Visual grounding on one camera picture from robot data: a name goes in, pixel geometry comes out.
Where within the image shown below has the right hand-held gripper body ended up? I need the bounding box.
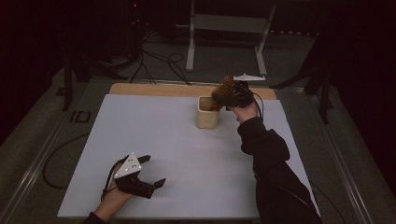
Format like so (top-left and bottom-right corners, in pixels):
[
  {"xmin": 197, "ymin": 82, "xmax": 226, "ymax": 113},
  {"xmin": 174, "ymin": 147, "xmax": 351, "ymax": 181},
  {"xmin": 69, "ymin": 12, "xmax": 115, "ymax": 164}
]
[{"xmin": 228, "ymin": 73, "xmax": 266, "ymax": 108}]

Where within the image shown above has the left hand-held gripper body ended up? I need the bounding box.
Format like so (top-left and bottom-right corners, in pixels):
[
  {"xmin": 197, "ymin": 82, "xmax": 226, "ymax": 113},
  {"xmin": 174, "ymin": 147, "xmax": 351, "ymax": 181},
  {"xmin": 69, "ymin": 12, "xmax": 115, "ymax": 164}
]
[{"xmin": 113, "ymin": 151, "xmax": 156, "ymax": 200}]

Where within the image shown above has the wooden paddle hairbrush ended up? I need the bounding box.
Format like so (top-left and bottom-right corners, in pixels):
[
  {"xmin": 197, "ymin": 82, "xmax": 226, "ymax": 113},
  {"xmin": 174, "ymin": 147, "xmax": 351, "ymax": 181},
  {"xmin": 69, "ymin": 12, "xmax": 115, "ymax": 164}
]
[{"xmin": 208, "ymin": 75, "xmax": 236, "ymax": 112}]

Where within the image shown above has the cream square cup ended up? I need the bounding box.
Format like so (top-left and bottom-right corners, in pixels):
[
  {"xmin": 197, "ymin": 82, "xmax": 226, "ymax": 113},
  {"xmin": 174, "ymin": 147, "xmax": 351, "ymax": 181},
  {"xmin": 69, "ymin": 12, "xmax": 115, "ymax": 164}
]
[{"xmin": 195, "ymin": 95, "xmax": 221, "ymax": 131}]

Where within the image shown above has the person's right hand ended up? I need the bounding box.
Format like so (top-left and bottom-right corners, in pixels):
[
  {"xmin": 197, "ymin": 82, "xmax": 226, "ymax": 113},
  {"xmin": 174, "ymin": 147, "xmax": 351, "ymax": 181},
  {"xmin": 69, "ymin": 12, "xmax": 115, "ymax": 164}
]
[{"xmin": 228, "ymin": 103, "xmax": 261, "ymax": 125}]

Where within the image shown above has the person's left hand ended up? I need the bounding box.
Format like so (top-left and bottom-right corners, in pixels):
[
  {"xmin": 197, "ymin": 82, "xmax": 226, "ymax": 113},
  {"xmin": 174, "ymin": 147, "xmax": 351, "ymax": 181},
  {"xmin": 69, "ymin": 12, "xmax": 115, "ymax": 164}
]
[{"xmin": 98, "ymin": 162, "xmax": 135, "ymax": 213}]

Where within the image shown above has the white metal stand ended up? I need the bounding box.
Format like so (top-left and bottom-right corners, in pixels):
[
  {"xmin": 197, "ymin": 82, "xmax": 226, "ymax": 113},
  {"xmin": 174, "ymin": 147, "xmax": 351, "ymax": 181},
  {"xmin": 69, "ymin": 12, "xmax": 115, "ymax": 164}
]
[{"xmin": 185, "ymin": 0, "xmax": 278, "ymax": 77}]

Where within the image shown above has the black floor label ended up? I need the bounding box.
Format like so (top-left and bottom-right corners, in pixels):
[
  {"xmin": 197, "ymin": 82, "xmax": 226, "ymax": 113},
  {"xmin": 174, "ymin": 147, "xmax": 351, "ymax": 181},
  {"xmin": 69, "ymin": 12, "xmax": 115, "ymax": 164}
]
[{"xmin": 69, "ymin": 110, "xmax": 92, "ymax": 124}]

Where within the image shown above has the black stand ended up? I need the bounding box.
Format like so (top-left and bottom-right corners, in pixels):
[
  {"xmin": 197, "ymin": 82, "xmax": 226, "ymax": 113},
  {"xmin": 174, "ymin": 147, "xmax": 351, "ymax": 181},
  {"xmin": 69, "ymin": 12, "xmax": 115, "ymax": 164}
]
[
  {"xmin": 269, "ymin": 27, "xmax": 336, "ymax": 126},
  {"xmin": 61, "ymin": 55, "xmax": 126, "ymax": 112}
]

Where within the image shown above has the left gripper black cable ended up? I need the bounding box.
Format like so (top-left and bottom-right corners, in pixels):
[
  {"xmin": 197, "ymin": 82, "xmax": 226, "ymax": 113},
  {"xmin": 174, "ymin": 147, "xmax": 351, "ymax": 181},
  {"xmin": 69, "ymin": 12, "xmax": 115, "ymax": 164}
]
[{"xmin": 100, "ymin": 157, "xmax": 130, "ymax": 202}]

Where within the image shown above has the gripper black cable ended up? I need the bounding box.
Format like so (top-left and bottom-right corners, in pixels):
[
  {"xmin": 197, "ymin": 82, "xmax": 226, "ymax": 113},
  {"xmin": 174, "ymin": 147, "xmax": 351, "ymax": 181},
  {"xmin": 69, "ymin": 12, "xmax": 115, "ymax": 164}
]
[
  {"xmin": 100, "ymin": 157, "xmax": 130, "ymax": 202},
  {"xmin": 248, "ymin": 89, "xmax": 266, "ymax": 119}
]

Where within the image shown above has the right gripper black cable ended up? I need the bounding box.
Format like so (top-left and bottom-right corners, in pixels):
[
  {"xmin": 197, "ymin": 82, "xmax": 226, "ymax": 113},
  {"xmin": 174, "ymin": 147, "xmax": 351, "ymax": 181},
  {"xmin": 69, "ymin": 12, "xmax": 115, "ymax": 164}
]
[{"xmin": 248, "ymin": 89, "xmax": 266, "ymax": 119}]

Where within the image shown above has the black floor cable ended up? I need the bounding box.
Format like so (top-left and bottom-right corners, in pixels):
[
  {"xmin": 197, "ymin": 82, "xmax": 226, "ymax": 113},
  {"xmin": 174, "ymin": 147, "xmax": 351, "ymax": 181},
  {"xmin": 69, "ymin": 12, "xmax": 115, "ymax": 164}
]
[
  {"xmin": 310, "ymin": 181, "xmax": 347, "ymax": 224},
  {"xmin": 42, "ymin": 133, "xmax": 92, "ymax": 190},
  {"xmin": 167, "ymin": 51, "xmax": 191, "ymax": 87},
  {"xmin": 129, "ymin": 40, "xmax": 157, "ymax": 86}
]

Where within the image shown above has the metal floor rail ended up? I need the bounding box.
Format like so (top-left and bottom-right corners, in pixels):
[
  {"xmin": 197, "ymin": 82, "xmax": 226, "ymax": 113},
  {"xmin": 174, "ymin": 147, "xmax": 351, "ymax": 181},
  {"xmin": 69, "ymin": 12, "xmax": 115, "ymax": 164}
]
[
  {"xmin": 0, "ymin": 92, "xmax": 78, "ymax": 224},
  {"xmin": 306, "ymin": 90, "xmax": 376, "ymax": 224}
]

